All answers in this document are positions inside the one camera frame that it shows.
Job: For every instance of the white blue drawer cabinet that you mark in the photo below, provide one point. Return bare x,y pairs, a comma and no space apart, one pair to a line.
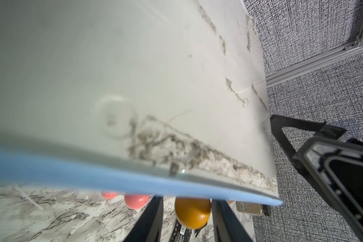
144,97

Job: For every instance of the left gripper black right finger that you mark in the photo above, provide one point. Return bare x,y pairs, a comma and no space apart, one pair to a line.
227,227

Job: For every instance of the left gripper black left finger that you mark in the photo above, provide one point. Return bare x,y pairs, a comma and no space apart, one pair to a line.
149,225

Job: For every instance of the pink drawer knob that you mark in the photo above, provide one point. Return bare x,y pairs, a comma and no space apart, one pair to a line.
109,195
135,201

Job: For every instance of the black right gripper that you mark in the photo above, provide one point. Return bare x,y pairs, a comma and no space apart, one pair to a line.
335,169

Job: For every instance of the orange drawer knob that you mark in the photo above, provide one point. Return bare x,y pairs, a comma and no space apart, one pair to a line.
192,213

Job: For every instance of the black cookie packet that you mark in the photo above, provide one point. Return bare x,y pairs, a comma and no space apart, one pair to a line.
182,234

